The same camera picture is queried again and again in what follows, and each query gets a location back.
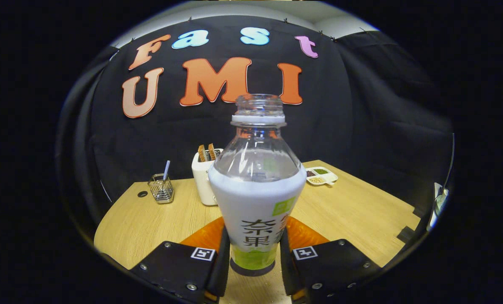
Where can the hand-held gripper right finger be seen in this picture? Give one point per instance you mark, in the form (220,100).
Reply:
(285,270)

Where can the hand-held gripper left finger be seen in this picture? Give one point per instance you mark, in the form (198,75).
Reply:
(223,270)

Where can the clear juice bottle white label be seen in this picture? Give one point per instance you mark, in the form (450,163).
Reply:
(255,202)

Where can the wooden table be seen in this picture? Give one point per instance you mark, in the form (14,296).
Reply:
(352,215)

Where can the white toaster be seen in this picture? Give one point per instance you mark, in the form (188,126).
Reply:
(202,181)

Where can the white divided dish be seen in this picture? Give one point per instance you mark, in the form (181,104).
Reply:
(321,175)

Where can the black table grommet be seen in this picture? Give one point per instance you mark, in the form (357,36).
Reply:
(142,194)

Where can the thin straw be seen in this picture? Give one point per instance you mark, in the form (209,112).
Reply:
(166,169)

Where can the brown toast slice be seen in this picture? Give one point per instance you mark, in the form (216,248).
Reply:
(211,152)
(202,153)

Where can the black backdrop cloth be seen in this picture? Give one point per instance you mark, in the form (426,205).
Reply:
(361,126)

